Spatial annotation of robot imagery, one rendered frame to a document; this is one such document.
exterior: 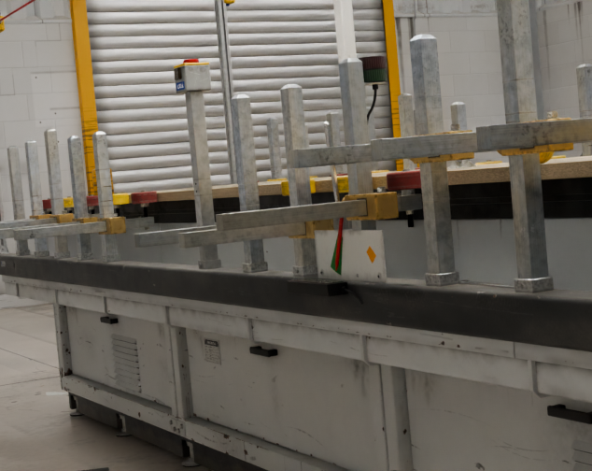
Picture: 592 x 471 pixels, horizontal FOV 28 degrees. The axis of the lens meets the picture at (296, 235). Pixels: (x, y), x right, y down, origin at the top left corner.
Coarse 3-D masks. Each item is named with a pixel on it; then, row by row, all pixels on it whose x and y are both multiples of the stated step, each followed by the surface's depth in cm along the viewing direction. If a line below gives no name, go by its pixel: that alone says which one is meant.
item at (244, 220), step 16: (272, 208) 218; (288, 208) 217; (304, 208) 219; (320, 208) 221; (336, 208) 222; (352, 208) 224; (400, 208) 229; (416, 208) 231; (224, 224) 211; (240, 224) 213; (256, 224) 214; (272, 224) 216
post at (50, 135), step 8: (48, 136) 403; (56, 136) 405; (48, 144) 404; (56, 144) 405; (48, 152) 404; (56, 152) 405; (48, 160) 405; (56, 160) 405; (48, 168) 406; (56, 168) 405; (56, 176) 405; (56, 184) 405; (56, 192) 405; (56, 200) 405; (56, 208) 405; (56, 240) 406; (64, 240) 406; (56, 248) 407; (64, 248) 407
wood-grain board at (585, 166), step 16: (560, 160) 252; (576, 160) 220; (384, 176) 251; (448, 176) 231; (464, 176) 227; (480, 176) 222; (496, 176) 218; (544, 176) 206; (560, 176) 203; (576, 176) 199; (160, 192) 393; (176, 192) 352; (192, 192) 341; (224, 192) 322; (272, 192) 298; (320, 192) 276
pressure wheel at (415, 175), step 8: (392, 176) 229; (400, 176) 228; (408, 176) 228; (416, 176) 228; (392, 184) 229; (400, 184) 228; (408, 184) 228; (416, 184) 228; (408, 192) 231; (408, 216) 232; (408, 224) 232
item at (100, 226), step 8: (72, 224) 352; (80, 224) 354; (88, 224) 355; (96, 224) 356; (104, 224) 357; (128, 224) 361; (136, 224) 362; (144, 224) 363; (152, 224) 364; (16, 232) 344; (24, 232) 345; (32, 232) 346; (40, 232) 348; (48, 232) 349; (56, 232) 350; (64, 232) 351; (72, 232) 352; (80, 232) 354; (88, 232) 355
